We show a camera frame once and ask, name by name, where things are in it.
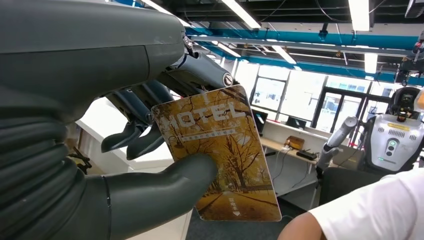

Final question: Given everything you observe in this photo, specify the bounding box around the yellow hotel card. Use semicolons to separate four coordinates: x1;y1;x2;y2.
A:
150;84;283;223

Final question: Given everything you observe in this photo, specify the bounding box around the person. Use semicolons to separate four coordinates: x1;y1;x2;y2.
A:
277;167;424;240

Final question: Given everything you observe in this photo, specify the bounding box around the ceiling light strip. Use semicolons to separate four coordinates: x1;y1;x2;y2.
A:
271;44;297;65
221;0;263;30
216;42;242;58
364;52;379;74
347;0;371;32
140;0;192;28

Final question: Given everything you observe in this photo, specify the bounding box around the black monitor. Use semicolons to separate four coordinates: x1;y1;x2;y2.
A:
251;109;269;136
285;115;308;131

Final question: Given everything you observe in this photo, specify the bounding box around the blue ceiling pipe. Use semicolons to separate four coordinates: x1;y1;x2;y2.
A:
184;27;420;51

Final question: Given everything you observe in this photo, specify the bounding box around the brown box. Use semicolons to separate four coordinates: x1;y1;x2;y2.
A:
284;135;306;151

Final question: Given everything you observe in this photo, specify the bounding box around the white desk with wood top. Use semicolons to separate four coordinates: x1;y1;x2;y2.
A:
259;119;330;198

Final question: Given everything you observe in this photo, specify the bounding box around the flat black device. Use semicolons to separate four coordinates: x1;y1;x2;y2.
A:
295;149;318;161

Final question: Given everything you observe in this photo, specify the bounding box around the white humanoid robot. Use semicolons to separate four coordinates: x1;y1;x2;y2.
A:
315;86;424;176

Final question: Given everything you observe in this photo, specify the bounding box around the black overhead hoist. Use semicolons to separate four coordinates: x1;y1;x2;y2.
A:
395;31;424;87

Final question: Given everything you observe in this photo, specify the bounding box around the black bracket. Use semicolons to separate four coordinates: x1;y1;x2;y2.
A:
67;147;93;175

